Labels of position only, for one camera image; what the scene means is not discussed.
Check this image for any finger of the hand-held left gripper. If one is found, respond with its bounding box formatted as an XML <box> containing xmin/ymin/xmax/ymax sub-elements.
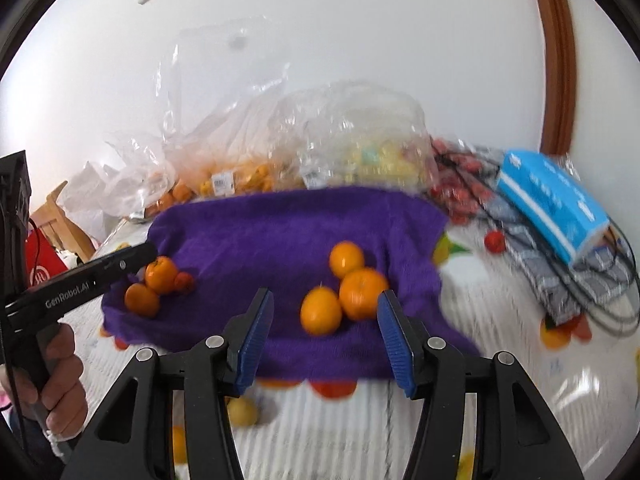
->
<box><xmin>94</xmin><ymin>242</ymin><xmax>158</xmax><ymax>287</ymax></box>

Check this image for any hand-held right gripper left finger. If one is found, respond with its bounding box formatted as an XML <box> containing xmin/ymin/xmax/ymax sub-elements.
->
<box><xmin>60</xmin><ymin>287</ymin><xmax>276</xmax><ymax>480</ymax></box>

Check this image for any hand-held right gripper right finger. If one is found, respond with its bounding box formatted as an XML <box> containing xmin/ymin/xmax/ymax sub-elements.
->
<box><xmin>376</xmin><ymin>290</ymin><xmax>586</xmax><ymax>480</ymax></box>

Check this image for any large orange with stem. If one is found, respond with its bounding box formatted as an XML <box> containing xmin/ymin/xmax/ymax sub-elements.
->
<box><xmin>145</xmin><ymin>256</ymin><xmax>180</xmax><ymax>296</ymax></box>

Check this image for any tan longan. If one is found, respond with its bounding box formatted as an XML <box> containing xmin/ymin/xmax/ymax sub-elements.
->
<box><xmin>227</xmin><ymin>396</ymin><xmax>260</xmax><ymax>428</ymax></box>

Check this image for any purple towel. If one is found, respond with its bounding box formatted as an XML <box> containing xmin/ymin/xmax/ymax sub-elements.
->
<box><xmin>100</xmin><ymin>185</ymin><xmax>483</xmax><ymax>386</ymax></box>

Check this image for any person's left hand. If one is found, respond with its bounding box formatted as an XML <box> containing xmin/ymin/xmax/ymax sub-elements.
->
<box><xmin>0</xmin><ymin>324</ymin><xmax>89</xmax><ymax>442</ymax></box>

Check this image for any red paper bag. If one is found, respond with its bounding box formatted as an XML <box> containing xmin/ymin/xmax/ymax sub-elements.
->
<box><xmin>24</xmin><ymin>227</ymin><xmax>73</xmax><ymax>291</ymax></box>

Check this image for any clear bag of tangerines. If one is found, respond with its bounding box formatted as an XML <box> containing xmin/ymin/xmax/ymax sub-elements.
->
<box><xmin>102</xmin><ymin>130</ymin><xmax>196</xmax><ymax>221</ymax></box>

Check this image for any wooden chair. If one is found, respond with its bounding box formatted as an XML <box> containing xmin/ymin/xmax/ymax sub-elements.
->
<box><xmin>30</xmin><ymin>180</ymin><xmax>96</xmax><ymax>263</ymax></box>

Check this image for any white plastic bag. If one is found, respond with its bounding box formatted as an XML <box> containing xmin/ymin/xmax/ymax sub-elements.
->
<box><xmin>65</xmin><ymin>160</ymin><xmax>121</xmax><ymax>241</ymax></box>

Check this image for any fruit print tablecloth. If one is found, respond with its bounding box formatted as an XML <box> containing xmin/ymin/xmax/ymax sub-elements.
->
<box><xmin>60</xmin><ymin>220</ymin><xmax>640</xmax><ymax>480</ymax></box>

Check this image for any clear bag of kumquats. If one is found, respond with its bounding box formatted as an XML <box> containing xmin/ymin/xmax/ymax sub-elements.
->
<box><xmin>160</xmin><ymin>15</ymin><xmax>301</xmax><ymax>196</ymax></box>

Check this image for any bag of red fruit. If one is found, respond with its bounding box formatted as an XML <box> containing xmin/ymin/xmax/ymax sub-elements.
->
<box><xmin>427</xmin><ymin>135</ymin><xmax>501</xmax><ymax>226</ymax></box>

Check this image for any grey checked cloth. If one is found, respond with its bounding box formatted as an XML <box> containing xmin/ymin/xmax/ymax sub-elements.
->
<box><xmin>470</xmin><ymin>145</ymin><xmax>636</xmax><ymax>328</ymax></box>

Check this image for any clear bag of yellow fruit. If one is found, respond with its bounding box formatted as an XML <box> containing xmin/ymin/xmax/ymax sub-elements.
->
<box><xmin>272</xmin><ymin>80</ymin><xmax>436</xmax><ymax>193</ymax></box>

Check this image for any blue tissue pack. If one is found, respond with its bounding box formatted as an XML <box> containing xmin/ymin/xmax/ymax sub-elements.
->
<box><xmin>496</xmin><ymin>149</ymin><xmax>612</xmax><ymax>266</ymax></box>

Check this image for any clear plastic wrapper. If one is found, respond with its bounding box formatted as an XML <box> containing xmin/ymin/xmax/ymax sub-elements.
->
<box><xmin>550</xmin><ymin>152</ymin><xmax>583</xmax><ymax>181</ymax></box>

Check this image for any black cable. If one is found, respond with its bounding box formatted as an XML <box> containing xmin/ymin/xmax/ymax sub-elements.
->
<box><xmin>435</xmin><ymin>145</ymin><xmax>640</xmax><ymax>336</ymax></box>

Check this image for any brown wooden door frame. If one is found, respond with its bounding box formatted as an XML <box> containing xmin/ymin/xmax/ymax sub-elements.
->
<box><xmin>527</xmin><ymin>0</ymin><xmax>581</xmax><ymax>156</ymax></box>

